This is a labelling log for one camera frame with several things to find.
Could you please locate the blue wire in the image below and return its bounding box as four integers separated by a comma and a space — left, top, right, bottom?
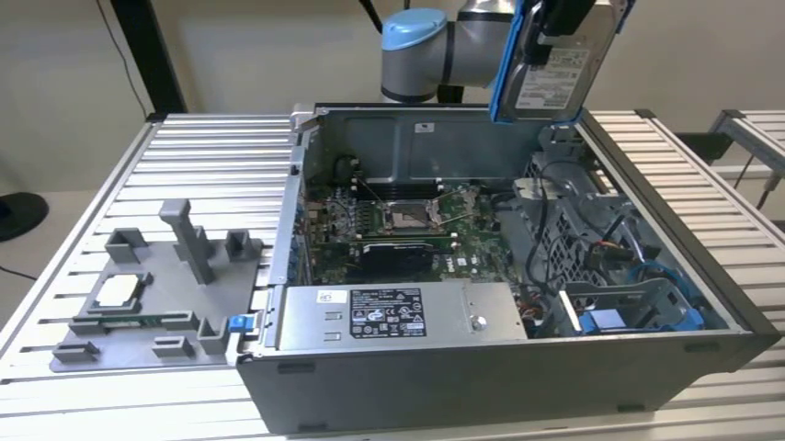
628, 260, 688, 296

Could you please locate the black round stand base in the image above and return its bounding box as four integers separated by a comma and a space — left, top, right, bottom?
0, 191, 50, 243

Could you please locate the blue carrier in bay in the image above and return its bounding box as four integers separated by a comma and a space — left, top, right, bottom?
578, 306, 704, 333

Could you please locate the hard disk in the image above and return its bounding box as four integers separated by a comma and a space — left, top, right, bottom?
488, 0, 626, 125

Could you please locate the green RAM stick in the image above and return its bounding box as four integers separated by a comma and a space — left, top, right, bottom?
72, 313, 192, 331

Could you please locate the metal socket cover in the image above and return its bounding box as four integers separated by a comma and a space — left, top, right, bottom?
433, 189, 484, 218

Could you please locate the grey metal disk bay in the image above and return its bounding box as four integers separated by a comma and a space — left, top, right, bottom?
506, 150, 702, 333

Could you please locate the silver CPU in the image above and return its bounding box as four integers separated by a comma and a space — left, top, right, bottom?
89, 274, 149, 308

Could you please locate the green motherboard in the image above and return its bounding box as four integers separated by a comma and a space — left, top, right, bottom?
297, 182, 523, 287

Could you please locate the grey parts rack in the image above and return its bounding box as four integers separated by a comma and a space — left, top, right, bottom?
48, 198, 275, 374

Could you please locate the thin metal locking lever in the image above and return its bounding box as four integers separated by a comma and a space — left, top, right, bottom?
355, 175, 385, 204

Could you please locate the slatted metal side table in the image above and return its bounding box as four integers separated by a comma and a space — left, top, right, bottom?
708, 108, 785, 172

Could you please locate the CPU socket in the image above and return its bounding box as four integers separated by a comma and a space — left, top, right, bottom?
377, 198, 441, 232

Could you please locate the black upright post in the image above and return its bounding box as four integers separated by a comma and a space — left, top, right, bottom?
117, 0, 189, 117

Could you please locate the silver power supply unit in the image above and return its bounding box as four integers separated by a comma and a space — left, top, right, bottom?
277, 281, 534, 351

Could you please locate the black graphics card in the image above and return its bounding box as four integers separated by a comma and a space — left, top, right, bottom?
353, 242, 437, 282

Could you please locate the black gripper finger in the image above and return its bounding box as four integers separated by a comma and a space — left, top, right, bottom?
523, 28, 556, 66

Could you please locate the grey open PC case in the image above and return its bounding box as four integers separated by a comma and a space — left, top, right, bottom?
235, 103, 783, 435

